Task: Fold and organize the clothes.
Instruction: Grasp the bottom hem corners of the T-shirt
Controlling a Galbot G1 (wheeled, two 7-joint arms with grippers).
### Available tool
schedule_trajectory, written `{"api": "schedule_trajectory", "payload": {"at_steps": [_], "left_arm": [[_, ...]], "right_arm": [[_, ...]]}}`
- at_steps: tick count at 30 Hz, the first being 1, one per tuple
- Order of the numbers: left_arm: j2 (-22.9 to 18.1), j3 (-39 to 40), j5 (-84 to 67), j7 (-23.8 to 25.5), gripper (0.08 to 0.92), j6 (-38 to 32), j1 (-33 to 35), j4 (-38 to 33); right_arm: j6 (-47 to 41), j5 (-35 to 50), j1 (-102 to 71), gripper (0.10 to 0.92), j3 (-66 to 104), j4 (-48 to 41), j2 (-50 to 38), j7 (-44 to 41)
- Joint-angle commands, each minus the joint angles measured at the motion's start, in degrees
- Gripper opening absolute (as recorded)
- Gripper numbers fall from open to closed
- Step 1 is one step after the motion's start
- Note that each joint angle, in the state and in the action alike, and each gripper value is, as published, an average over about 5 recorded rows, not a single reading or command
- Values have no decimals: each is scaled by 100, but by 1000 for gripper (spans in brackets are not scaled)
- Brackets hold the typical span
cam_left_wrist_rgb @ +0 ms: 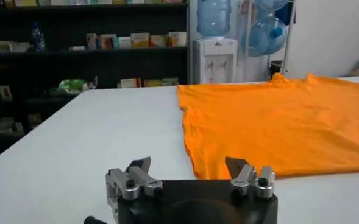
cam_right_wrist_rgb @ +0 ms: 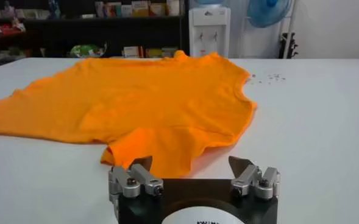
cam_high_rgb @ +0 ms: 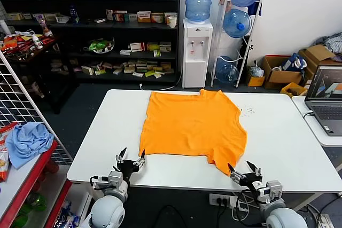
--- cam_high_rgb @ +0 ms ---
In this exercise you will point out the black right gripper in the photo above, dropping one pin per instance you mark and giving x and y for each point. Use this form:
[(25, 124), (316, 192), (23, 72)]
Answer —
[(251, 180)]

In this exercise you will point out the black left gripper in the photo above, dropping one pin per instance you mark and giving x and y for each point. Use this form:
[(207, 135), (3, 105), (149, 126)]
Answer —
[(128, 168)]

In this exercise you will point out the orange t-shirt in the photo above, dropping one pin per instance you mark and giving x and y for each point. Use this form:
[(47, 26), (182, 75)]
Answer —
[(192, 126)]

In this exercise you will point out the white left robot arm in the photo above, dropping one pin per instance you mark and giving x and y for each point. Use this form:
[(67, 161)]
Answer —
[(107, 209)]

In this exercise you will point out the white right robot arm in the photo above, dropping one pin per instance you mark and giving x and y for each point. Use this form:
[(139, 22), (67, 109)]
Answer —
[(283, 217)]

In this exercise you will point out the pile of grey-blue clothes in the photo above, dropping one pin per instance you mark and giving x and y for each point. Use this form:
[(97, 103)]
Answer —
[(332, 42)]

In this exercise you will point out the white plug adapter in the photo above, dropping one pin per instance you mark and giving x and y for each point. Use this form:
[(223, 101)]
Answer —
[(235, 201)]

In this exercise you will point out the white power strip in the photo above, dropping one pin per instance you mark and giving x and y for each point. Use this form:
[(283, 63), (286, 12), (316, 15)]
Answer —
[(213, 199)]

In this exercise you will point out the large white table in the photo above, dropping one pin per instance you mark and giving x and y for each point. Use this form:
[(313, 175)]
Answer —
[(280, 132)]

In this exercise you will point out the blue snack package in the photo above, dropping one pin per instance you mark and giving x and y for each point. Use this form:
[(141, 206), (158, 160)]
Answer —
[(68, 212)]

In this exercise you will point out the small white side table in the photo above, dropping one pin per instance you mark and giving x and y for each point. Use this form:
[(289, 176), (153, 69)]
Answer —
[(302, 105)]

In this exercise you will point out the grey power strip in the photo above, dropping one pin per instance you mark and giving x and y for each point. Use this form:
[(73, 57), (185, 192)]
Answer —
[(324, 218)]

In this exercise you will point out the small yellow box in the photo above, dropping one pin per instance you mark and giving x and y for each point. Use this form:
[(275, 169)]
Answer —
[(255, 81)]

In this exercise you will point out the yellow plastic bin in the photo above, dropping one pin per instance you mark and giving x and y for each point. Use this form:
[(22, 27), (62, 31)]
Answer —
[(292, 89)]

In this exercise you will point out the grey laptop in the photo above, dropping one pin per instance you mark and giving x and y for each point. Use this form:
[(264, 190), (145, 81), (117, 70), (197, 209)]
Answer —
[(324, 110)]

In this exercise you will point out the green plastic bottle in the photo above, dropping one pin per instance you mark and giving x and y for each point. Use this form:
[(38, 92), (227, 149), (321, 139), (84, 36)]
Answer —
[(37, 201)]

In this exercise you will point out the white jug rack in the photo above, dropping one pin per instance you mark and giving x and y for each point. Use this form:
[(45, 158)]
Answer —
[(213, 78)]

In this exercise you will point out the cardboard box with orange rim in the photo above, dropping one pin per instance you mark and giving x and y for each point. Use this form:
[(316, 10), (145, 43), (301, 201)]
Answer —
[(280, 77)]

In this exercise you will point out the light blue cloth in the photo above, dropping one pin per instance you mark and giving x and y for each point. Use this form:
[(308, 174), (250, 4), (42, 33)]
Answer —
[(26, 142)]

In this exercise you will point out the crumpled plastic bag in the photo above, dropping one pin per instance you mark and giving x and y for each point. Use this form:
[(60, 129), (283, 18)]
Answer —
[(257, 70)]

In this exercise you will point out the flat white box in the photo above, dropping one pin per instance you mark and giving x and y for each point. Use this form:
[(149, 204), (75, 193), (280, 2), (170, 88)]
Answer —
[(125, 51)]

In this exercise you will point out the white water dispenser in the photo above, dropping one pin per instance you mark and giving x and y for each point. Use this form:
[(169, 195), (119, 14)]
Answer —
[(194, 70)]

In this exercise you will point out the red and white box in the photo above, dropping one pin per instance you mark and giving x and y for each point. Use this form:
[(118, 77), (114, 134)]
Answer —
[(137, 47)]

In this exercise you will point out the green medicine box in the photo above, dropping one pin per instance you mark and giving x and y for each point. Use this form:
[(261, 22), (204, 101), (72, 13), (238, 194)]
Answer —
[(153, 46)]

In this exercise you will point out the green and white bowl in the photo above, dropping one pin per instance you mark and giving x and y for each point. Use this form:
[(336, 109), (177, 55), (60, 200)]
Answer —
[(100, 46)]

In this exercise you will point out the white and green box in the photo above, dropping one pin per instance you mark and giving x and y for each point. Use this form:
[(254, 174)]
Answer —
[(165, 47)]

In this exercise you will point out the blue bag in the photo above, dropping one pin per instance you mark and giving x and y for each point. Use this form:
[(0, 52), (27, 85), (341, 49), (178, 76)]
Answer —
[(294, 61)]

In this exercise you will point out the red snack bag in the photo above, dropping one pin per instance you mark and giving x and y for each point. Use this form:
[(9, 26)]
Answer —
[(4, 158)]

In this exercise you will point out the plain brown cardboard box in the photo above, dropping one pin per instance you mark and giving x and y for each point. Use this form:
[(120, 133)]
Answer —
[(319, 53)]

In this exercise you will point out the red and blue box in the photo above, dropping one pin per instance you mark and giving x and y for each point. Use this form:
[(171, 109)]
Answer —
[(120, 16)]

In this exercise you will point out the white paper cup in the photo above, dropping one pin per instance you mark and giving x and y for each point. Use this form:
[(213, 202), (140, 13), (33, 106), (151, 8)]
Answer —
[(172, 22)]

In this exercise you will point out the white bottle with green label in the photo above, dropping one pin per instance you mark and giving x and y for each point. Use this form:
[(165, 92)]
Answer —
[(38, 42)]

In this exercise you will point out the dark blue bottle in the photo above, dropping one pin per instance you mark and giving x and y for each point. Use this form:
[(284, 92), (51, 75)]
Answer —
[(73, 14)]

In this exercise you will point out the bottle with pink label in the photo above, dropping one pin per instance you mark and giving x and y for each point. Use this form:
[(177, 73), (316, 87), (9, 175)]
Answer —
[(45, 26)]

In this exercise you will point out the dark blue hanging cloth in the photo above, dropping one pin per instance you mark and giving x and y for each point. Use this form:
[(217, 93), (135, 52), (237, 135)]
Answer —
[(257, 7)]

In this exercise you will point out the orange snack bag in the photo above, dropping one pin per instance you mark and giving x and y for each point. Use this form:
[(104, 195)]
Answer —
[(10, 42)]

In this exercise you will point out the upright blue water bottle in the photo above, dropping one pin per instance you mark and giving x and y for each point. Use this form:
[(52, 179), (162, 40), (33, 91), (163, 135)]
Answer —
[(199, 1)]

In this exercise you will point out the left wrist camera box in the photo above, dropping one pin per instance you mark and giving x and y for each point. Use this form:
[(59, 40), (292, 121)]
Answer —
[(115, 177)]

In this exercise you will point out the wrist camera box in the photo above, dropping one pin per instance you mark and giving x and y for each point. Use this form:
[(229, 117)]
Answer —
[(115, 177), (272, 189)]

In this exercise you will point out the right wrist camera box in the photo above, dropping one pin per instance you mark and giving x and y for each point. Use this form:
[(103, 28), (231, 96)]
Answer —
[(272, 189)]

